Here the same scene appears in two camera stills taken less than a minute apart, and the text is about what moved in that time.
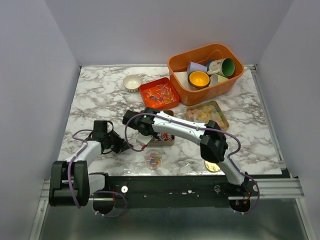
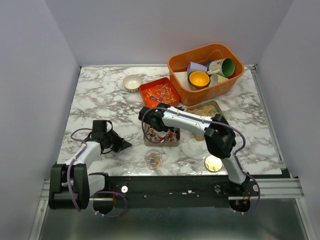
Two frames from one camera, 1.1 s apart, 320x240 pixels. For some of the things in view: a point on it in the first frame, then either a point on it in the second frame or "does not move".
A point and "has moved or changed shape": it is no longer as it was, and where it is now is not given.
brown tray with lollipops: [163, 139] has moved or changed shape
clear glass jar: [153, 158] does not move
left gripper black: [122, 145] does not move
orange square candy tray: [158, 94] does not move
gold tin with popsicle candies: [205, 112] has moved or changed shape
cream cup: [216, 78] does not move
